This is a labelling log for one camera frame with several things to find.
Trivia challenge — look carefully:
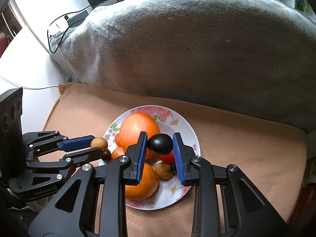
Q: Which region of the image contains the mottled mandarin orange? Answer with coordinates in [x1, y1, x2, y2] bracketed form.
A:
[125, 163, 159, 200]

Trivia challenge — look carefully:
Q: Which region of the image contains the dark cherry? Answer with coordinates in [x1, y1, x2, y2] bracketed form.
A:
[147, 133, 173, 156]
[102, 149, 112, 162]
[170, 164, 177, 173]

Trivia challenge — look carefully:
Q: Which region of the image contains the white floral ceramic plate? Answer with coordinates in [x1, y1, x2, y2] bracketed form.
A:
[103, 105, 201, 210]

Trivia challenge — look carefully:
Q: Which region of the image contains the black power adapter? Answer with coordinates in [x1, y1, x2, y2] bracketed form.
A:
[67, 10, 88, 28]

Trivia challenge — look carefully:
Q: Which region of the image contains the brown longan fruit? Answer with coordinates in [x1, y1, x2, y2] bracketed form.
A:
[155, 162, 174, 181]

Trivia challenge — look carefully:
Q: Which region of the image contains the red cherry tomato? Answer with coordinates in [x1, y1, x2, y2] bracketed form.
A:
[158, 151, 175, 165]

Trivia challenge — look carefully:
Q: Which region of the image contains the white charging cable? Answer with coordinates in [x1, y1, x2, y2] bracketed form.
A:
[0, 76, 60, 90]

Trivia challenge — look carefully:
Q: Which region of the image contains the black power cable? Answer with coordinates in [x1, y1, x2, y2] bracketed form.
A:
[46, 0, 134, 55]

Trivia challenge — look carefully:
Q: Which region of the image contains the small brown longan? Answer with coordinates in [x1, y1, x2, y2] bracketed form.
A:
[90, 137, 108, 152]

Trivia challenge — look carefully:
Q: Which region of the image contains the small kumquat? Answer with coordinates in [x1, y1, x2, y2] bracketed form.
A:
[115, 133, 122, 147]
[111, 147, 125, 160]

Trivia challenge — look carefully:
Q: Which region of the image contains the dark cherry front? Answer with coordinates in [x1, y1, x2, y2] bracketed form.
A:
[102, 149, 112, 162]

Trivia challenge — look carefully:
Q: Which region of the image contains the grey plush back cushion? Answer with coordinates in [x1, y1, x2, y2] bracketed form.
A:
[49, 0, 315, 133]

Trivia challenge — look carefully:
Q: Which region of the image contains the large smooth orange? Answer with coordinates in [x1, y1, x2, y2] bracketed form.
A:
[119, 112, 160, 152]

